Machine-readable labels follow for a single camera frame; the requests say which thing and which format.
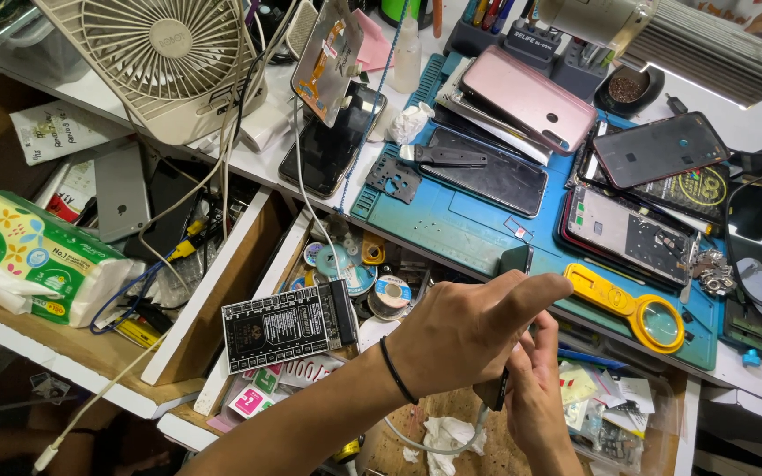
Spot person's left hand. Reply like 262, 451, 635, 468
384, 270, 575, 405

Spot person's right hand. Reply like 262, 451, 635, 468
503, 311, 583, 457

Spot dark smartphone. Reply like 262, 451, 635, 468
472, 243, 535, 413

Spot yellow magnifying glass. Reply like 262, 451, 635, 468
563, 263, 687, 355

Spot blue repair mat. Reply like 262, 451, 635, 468
350, 53, 726, 371

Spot clear plastic box of parts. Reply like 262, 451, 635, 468
556, 350, 677, 476

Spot opened phone with silver midframe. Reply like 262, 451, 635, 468
556, 185, 699, 290

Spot black phone screen panel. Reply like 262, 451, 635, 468
417, 126, 549, 219

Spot large crumpled white tissue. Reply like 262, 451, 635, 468
402, 415, 488, 476

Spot black wristband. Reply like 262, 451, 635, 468
379, 336, 420, 406

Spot pile of small metal parts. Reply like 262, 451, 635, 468
691, 248, 738, 297

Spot wooden drawer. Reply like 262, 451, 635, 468
156, 205, 701, 476
0, 185, 277, 421

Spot blue and white discs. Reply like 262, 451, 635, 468
302, 241, 379, 297

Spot black packet with yellow circle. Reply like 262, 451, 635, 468
639, 162, 732, 227

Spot pink phone back cover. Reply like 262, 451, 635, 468
458, 45, 599, 156

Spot small crumpled white tissue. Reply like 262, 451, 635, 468
388, 102, 435, 146

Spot green circuit board jig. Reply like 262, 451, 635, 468
718, 297, 762, 362

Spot black bowl with brown filings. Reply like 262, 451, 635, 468
594, 65, 665, 119

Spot black phone with cracked glass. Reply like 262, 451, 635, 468
725, 185, 762, 320

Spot grey tool holder with tools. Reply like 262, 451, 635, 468
444, 0, 615, 100

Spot black smartphone with glossy screen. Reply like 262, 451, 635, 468
278, 81, 388, 199

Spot black battery activation board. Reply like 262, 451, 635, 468
221, 279, 361, 376

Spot white plastic bottle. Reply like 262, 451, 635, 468
392, 16, 423, 95

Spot pink paper sheet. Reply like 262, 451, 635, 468
353, 8, 395, 72

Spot silver desk lamp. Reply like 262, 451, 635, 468
540, 0, 762, 111

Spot pink and green sticker cards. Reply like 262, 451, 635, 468
228, 364, 284, 421

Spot phone display with orange flex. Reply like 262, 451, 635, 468
290, 0, 365, 128

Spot green bottle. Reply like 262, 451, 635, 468
380, 0, 435, 30

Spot black phone in drawer clutter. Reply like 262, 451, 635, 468
123, 159, 205, 263

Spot grey smartphone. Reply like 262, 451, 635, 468
93, 142, 152, 244

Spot beige desk fan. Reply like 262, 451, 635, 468
34, 0, 268, 146

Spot white handwritten paper note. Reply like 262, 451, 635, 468
9, 99, 132, 166

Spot green floral tissue pack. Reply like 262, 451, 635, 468
0, 188, 148, 329

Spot solder wire spool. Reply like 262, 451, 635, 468
367, 274, 414, 322

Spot short white charging cable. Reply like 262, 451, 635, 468
383, 402, 492, 457

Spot black metal phone bracket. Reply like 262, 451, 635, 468
364, 155, 423, 205

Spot dark phone with red frame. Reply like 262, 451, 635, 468
591, 111, 731, 190

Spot white phone cable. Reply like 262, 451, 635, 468
291, 93, 346, 282

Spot blue cable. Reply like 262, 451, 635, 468
89, 250, 191, 335

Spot long white cable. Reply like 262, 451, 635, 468
30, 0, 256, 476

